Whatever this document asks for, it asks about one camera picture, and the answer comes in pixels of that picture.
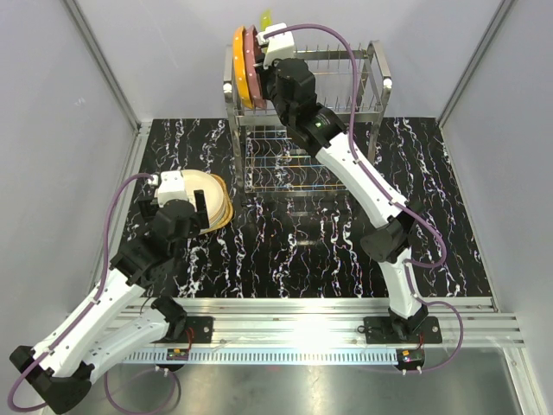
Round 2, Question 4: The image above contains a cream plate with drawing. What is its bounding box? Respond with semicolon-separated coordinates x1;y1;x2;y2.
181;169;227;229

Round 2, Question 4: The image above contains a pink dotted plate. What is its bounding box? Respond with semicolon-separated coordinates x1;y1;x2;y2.
244;25;267;110

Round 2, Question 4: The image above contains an orange dotted plate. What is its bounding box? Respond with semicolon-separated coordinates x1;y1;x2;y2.
232;26;254;109

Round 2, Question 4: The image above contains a yellow-green dotted plate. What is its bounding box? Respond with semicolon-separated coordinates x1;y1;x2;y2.
259;9;272;32

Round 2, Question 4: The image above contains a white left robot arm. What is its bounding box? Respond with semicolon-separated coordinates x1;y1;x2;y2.
10;190;209;414

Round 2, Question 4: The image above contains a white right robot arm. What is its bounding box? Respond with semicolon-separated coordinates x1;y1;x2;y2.
256;58;428;343

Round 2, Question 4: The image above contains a stack of plates underneath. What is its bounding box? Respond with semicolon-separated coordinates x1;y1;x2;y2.
200;174;234;234

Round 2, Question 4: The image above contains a stainless steel dish rack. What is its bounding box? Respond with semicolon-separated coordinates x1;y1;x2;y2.
223;40;392;198

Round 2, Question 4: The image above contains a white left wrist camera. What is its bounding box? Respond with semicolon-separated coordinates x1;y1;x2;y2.
156;170;188;208

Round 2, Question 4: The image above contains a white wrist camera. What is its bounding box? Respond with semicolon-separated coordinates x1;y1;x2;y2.
257;22;296;69
156;170;188;208

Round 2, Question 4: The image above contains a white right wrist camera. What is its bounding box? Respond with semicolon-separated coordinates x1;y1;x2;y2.
257;22;296;69

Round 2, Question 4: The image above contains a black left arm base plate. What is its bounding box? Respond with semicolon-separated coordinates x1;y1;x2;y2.
162;316;214;344

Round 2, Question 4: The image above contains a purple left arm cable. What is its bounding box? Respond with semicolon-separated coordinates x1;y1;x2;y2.
7;172;181;412

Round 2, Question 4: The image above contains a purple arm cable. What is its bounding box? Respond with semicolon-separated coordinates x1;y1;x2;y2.
7;172;181;412
263;23;466;375

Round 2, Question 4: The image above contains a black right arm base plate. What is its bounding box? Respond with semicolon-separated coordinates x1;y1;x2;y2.
358;316;442;345

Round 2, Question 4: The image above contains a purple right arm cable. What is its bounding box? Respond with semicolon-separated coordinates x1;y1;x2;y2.
263;23;466;375

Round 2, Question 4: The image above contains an aluminium rail frame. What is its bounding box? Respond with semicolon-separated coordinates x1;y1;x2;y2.
55;120;528;415

